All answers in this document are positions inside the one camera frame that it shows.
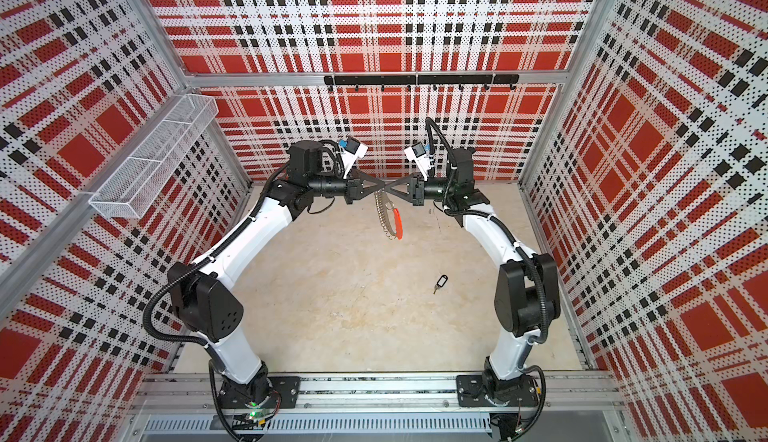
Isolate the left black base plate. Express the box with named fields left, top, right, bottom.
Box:
left=217, top=376, right=301, bottom=409

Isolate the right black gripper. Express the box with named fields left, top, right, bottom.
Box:
left=386, top=175, right=455, bottom=208

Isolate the aluminium front rail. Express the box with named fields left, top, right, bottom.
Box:
left=128, top=372, right=631, bottom=442

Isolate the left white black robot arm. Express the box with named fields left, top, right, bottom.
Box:
left=142, top=136, right=385, bottom=408

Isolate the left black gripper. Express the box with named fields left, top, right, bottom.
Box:
left=310, top=168, right=386, bottom=205

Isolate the wrist white camera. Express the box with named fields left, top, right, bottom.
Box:
left=338, top=136, right=368, bottom=178
left=404, top=143, right=433, bottom=180

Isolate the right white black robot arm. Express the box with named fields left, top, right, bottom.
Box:
left=383, top=117, right=561, bottom=407

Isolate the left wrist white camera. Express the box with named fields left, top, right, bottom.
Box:
left=338, top=136, right=368, bottom=178

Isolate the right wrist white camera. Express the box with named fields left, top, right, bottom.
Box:
left=404, top=143, right=433, bottom=180

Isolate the silver keyring with red handle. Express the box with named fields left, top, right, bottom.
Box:
left=374, top=190, right=404, bottom=240

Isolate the black hook rail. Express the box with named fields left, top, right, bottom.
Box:
left=323, top=73, right=520, bottom=90

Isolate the white wire mesh basket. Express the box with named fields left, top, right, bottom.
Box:
left=89, top=93, right=218, bottom=219

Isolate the black head small key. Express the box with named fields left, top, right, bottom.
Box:
left=433, top=274, right=448, bottom=293

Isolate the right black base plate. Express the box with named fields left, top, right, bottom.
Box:
left=456, top=373, right=539, bottom=408

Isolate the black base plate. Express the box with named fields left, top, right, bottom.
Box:
left=217, top=376, right=301, bottom=409
left=456, top=373, right=539, bottom=408

